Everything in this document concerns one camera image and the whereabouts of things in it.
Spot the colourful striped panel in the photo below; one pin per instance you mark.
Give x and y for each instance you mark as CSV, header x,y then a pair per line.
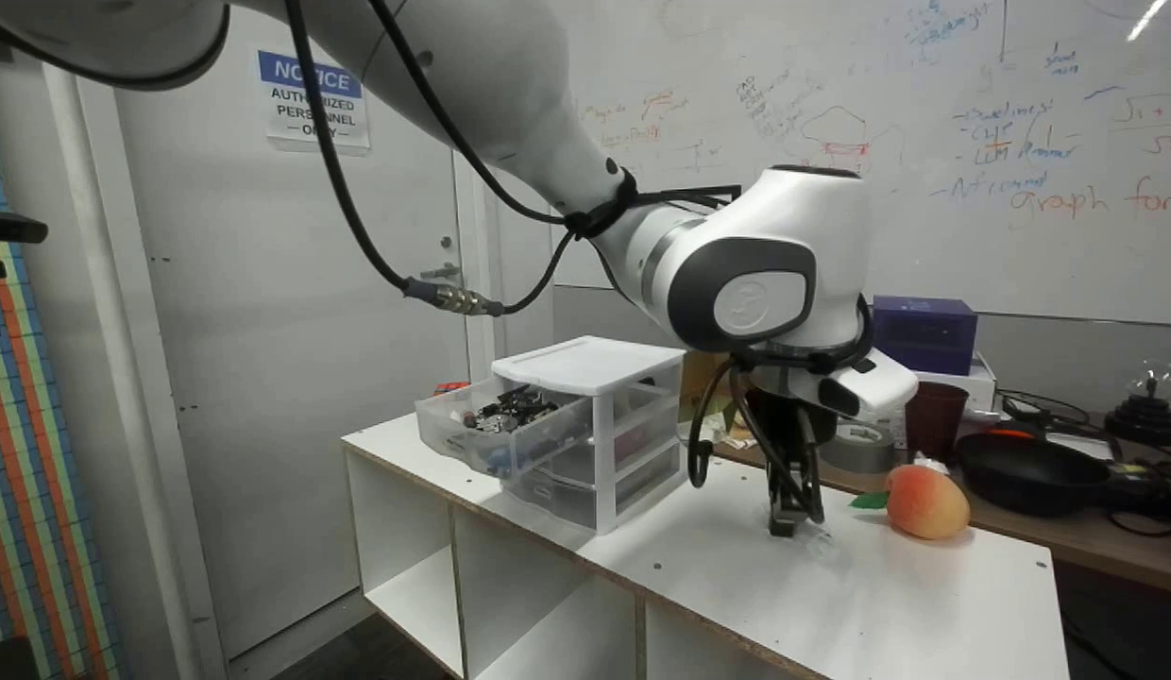
x,y
33,505

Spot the whiteboard with scribbles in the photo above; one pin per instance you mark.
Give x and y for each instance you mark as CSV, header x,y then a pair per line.
x,y
986,126

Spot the black dome device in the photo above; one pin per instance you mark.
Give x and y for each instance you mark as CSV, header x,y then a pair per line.
x,y
1144,416

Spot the grey tape roll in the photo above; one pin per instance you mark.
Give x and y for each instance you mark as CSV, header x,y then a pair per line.
x,y
864,456

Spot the blue white notice sign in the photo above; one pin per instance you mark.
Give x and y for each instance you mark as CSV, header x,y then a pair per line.
x,y
313,76

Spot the tan wrist camera bar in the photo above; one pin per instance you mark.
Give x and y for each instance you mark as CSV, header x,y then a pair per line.
x,y
888,380

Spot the black frying pan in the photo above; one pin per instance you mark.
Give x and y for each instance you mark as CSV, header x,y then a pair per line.
x,y
1025,472

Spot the white plastic drawer unit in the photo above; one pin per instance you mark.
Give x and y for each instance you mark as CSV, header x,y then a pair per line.
x,y
588,360

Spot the white shelf cabinet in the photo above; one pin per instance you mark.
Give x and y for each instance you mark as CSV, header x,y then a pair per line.
x,y
864,592

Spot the dark red cup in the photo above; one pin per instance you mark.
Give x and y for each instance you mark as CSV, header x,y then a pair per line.
x,y
937,422

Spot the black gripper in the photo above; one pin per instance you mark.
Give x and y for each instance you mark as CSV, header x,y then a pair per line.
x,y
795,434

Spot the dark blue box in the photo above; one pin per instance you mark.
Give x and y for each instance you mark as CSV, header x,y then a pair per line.
x,y
928,335

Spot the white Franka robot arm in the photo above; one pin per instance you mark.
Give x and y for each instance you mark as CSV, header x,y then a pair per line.
x,y
786,210

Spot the black clamp bar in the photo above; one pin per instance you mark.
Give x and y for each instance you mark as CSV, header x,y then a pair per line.
x,y
13,227

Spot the Rubik's cube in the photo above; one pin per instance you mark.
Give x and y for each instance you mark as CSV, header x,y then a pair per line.
x,y
928,505

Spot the white door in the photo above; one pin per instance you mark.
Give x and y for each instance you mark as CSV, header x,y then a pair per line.
x,y
231,380

